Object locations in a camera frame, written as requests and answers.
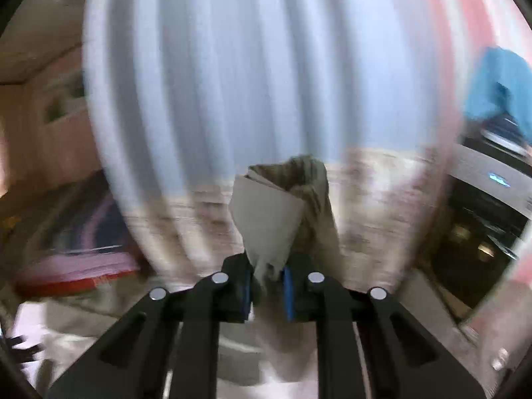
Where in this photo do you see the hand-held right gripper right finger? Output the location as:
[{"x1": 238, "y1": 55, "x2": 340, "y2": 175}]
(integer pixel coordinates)
[{"x1": 283, "y1": 255, "x2": 485, "y2": 399}]

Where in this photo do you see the blue cloth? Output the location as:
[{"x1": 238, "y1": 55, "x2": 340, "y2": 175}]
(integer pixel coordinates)
[{"x1": 463, "y1": 47, "x2": 532, "y2": 142}]

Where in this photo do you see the khaki garment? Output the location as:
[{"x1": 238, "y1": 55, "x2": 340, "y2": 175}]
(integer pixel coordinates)
[{"x1": 229, "y1": 155, "x2": 344, "y2": 383}]

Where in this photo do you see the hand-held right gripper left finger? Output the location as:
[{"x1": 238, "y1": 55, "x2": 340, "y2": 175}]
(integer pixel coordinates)
[{"x1": 48, "y1": 253, "x2": 255, "y2": 399}]

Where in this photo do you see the framed wall picture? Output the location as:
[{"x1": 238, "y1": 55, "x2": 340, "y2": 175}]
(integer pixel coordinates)
[{"x1": 43, "y1": 70, "x2": 86, "y2": 124}]

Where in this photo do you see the dark glass-front appliance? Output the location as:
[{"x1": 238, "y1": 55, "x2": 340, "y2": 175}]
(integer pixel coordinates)
[{"x1": 428, "y1": 141, "x2": 532, "y2": 323}]

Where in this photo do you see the bed with striped blanket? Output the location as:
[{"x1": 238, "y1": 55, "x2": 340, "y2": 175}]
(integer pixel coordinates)
[{"x1": 12, "y1": 175, "x2": 142, "y2": 296}]

